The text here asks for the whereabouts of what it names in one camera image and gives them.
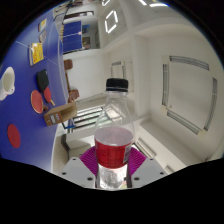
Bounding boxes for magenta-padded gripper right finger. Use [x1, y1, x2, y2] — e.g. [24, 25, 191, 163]
[127, 146, 169, 190]

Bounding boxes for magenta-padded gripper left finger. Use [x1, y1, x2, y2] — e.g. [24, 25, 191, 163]
[60, 146, 100, 190]

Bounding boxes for clear red-labelled water bottle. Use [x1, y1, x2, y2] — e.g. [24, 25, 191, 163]
[93, 78, 136, 191]

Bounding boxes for blue chair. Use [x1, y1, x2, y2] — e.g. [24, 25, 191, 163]
[64, 119, 76, 130]

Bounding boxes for brown cardboard box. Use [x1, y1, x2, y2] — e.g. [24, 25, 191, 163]
[43, 101, 78, 127]

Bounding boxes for flat round red coaster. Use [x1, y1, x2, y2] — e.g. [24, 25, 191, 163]
[7, 123, 22, 149]

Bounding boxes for brown armchair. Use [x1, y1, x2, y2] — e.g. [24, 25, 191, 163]
[63, 59, 74, 70]
[68, 88, 80, 103]

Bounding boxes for red table tennis paddle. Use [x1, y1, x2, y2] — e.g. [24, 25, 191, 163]
[30, 89, 49, 115]
[43, 86, 56, 107]

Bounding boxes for black paddle case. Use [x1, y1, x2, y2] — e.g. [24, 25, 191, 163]
[36, 68, 50, 94]

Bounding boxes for white cup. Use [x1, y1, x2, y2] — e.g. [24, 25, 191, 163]
[0, 66, 16, 102]

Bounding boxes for ceiling air conditioner unit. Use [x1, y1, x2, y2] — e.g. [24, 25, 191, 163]
[161, 54, 218, 136]

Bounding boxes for yellow book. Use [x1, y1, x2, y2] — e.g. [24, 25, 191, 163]
[28, 42, 45, 67]

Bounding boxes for blue folded partition panels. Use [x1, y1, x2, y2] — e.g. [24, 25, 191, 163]
[62, 20, 83, 54]

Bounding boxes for thin grey booklet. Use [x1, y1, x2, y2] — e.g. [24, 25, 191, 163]
[38, 29, 48, 44]

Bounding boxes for ceiling light panels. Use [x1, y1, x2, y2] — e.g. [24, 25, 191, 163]
[101, 0, 169, 34]

